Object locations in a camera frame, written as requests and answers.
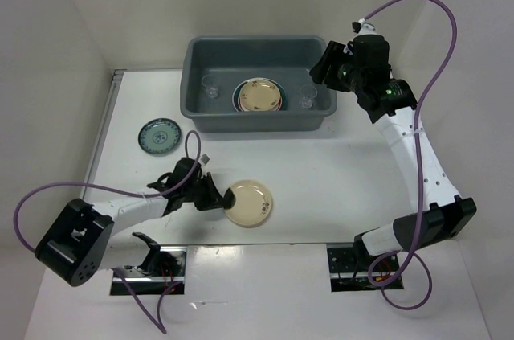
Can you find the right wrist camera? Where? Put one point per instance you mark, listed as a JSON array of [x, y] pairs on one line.
[[362, 27]]

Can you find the beige plate dark spot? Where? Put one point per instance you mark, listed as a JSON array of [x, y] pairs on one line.
[[252, 203]]

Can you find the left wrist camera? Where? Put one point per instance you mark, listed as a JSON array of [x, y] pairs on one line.
[[204, 159]]

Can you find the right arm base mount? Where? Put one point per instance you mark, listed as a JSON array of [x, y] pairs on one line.
[[346, 275]]

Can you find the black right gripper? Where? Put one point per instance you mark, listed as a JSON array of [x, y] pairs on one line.
[[331, 55]]

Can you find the clear plastic cup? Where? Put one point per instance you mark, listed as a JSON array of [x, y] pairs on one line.
[[308, 94], [211, 86]]

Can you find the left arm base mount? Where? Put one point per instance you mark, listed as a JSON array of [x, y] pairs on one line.
[[153, 277]]

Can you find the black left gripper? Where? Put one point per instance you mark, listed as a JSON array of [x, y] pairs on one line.
[[213, 198]]

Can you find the grey plastic bin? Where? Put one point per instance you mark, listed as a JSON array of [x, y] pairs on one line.
[[286, 60]]

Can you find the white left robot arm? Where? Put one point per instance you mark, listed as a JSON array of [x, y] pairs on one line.
[[75, 244]]

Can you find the beige plate black characters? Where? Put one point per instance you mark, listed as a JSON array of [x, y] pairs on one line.
[[259, 95]]

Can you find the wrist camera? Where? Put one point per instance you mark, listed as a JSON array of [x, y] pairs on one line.
[[204, 159], [362, 27]]

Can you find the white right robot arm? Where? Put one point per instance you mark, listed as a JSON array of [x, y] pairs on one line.
[[440, 212]]

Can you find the blue floral small plate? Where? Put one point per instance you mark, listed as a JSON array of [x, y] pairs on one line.
[[159, 136]]

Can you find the white plate green red rim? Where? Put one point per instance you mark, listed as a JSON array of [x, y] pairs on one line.
[[235, 99]]

